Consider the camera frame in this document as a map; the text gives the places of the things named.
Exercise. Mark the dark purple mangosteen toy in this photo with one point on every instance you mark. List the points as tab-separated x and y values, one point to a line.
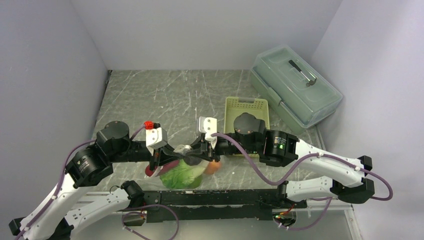
192	160

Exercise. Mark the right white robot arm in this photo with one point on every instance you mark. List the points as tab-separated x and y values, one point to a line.
313	173

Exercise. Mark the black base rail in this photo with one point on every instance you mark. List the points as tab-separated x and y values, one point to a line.
259	204

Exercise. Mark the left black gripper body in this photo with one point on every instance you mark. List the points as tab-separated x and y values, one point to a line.
134	152

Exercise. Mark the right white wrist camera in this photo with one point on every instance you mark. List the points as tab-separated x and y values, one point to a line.
208	126

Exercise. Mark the clear dotted zip bag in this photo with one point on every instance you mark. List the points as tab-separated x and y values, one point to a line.
186	173

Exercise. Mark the clear lidded storage box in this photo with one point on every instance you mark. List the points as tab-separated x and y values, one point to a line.
300	107

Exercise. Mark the purple eggplant toy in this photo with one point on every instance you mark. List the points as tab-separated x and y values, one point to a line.
160	170

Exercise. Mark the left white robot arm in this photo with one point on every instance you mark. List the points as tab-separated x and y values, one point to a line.
85	167

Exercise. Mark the pale green plastic basket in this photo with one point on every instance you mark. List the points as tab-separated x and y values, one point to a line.
235	106

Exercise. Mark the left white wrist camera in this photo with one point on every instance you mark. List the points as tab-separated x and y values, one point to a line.
156	136

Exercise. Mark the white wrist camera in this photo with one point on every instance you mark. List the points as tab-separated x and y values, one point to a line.
156	136
208	126

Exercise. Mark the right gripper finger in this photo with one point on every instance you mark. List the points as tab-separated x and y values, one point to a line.
210	156
200	146

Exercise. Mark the green cabbage toy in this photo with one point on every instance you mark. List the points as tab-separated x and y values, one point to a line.
183	176

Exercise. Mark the orange peach toy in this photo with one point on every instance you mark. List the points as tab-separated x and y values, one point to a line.
212	167

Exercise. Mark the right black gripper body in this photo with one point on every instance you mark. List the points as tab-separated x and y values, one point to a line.
226	146

